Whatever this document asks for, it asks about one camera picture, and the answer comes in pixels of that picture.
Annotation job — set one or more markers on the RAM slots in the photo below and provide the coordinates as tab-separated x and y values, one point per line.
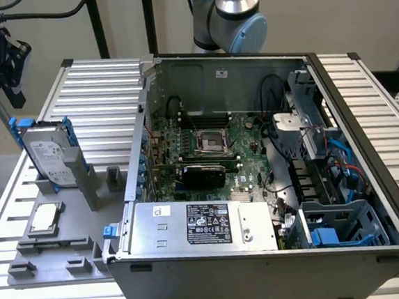
205	120

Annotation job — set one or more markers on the grey plastic disk bay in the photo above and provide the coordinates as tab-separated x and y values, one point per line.
341	217

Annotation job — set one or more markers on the metal drive cage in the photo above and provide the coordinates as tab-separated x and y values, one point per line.
305	119

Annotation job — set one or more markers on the CPU socket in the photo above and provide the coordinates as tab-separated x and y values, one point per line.
212	141

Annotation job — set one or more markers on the hard disk with blue bracket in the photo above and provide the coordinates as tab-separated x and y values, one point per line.
48	155

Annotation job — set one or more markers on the open black PC case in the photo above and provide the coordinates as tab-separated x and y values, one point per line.
232	279

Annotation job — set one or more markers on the silver power supply unit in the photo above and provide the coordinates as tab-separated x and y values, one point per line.
178	228

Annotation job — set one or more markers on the blue case latch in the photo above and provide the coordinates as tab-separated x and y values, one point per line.
109	232

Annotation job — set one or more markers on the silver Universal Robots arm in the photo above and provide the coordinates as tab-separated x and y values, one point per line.
235	3

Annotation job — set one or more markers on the white case sticker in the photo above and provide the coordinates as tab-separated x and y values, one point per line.
221	73

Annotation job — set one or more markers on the green motherboard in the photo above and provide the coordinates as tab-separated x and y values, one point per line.
249	159

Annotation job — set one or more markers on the grey parts rack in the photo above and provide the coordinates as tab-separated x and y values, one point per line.
86	215

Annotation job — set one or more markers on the black graphics card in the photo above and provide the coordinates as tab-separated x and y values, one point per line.
203	177

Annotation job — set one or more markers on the silver CPU chip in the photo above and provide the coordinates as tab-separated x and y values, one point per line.
46	219

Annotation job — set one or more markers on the black stand pole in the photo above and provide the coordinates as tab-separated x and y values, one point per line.
148	21
98	25

